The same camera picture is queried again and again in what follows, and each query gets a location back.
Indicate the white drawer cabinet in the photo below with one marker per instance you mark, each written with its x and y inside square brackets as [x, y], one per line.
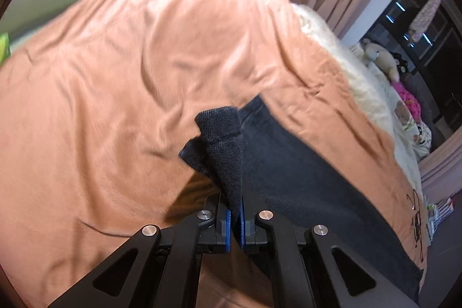
[438, 216]

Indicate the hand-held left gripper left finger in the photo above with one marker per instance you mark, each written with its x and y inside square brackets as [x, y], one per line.
[226, 229]

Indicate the beige teddy bear plush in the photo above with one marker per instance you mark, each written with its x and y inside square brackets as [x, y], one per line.
[382, 59]

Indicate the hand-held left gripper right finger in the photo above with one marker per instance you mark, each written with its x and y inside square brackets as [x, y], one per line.
[242, 229]

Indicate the green packet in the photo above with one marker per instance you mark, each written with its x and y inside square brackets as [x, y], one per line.
[3, 46]

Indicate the orange blanket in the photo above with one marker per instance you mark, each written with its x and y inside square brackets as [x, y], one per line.
[126, 77]

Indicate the pink plush cloth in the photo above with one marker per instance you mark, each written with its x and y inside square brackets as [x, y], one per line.
[406, 97]

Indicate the cream duvet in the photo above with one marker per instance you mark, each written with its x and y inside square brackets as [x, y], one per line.
[361, 77]

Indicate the black denim pants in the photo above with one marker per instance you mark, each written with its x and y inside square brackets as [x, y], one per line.
[288, 178]

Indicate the dark wardrobe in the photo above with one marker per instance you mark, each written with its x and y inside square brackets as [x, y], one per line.
[444, 51]

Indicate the floral hanging garment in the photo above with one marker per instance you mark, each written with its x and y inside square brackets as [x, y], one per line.
[426, 15]

